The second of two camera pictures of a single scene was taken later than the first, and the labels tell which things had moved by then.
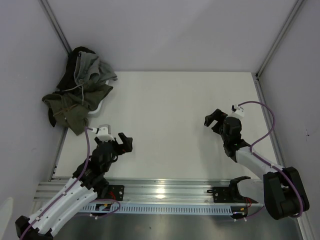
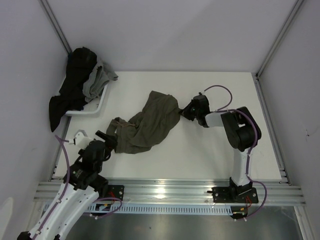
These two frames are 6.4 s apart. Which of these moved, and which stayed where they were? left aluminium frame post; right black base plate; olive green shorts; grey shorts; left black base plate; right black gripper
Moved: right black gripper; olive green shorts; grey shorts
Stayed: right black base plate; left aluminium frame post; left black base plate
